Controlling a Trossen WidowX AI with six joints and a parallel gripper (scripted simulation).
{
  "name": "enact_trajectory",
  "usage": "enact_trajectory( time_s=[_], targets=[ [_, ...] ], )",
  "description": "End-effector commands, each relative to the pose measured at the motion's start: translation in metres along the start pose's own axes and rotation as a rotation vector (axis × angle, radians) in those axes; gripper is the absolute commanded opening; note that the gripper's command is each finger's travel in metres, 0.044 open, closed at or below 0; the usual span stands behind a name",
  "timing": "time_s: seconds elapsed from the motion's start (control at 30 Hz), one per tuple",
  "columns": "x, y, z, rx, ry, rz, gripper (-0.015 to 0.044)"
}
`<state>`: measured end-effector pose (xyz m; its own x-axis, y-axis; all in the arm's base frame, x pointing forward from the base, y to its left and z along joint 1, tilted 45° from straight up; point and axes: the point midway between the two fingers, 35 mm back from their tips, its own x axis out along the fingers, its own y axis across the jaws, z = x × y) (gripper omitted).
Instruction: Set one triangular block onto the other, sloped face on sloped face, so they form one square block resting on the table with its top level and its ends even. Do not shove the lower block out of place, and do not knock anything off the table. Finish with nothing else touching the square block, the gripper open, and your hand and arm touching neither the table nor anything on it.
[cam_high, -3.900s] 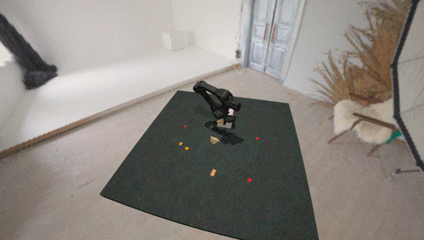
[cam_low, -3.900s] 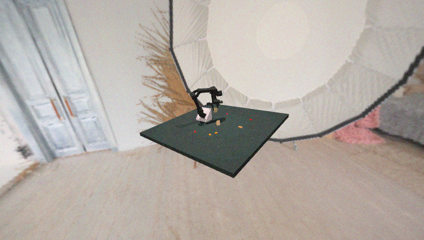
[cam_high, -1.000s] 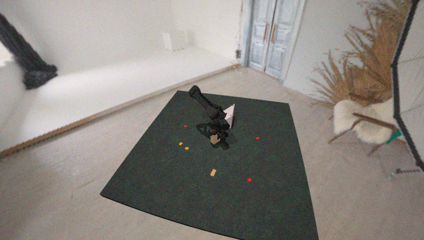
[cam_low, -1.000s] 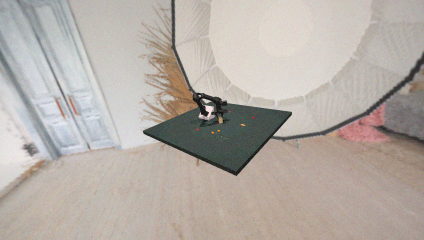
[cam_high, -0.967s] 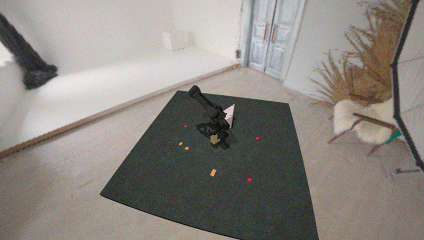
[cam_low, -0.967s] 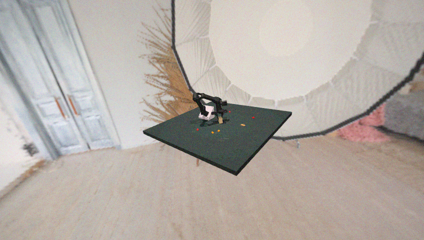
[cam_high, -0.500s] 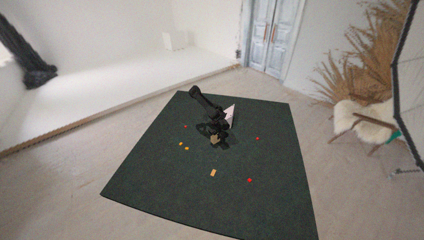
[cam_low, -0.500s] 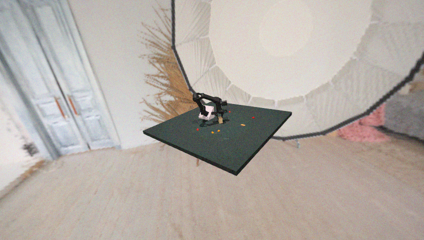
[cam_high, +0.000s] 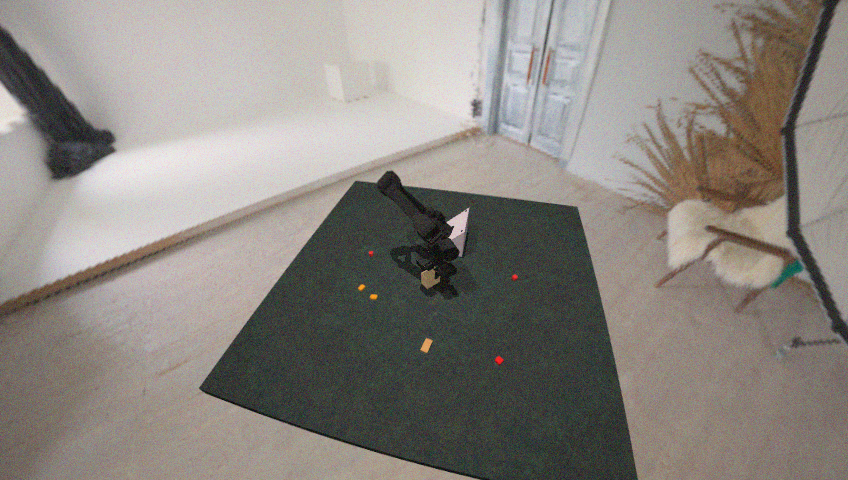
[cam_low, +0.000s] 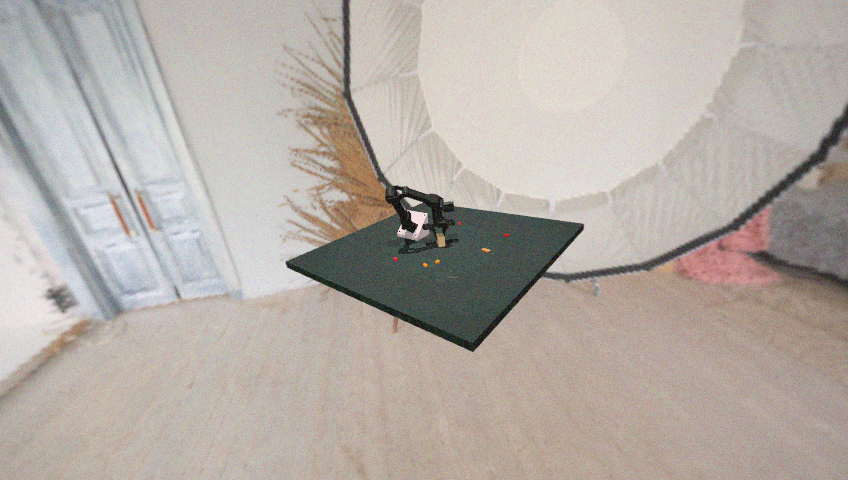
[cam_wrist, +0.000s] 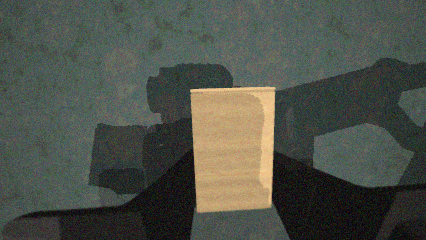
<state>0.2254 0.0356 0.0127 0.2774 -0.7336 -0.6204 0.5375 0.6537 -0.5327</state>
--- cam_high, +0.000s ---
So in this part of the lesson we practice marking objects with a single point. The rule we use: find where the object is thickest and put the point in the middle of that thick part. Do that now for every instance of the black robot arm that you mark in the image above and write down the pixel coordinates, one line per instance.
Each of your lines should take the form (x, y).
(426, 221)

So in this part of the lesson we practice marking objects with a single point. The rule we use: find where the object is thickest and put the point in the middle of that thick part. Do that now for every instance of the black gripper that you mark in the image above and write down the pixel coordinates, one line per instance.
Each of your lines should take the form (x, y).
(444, 269)

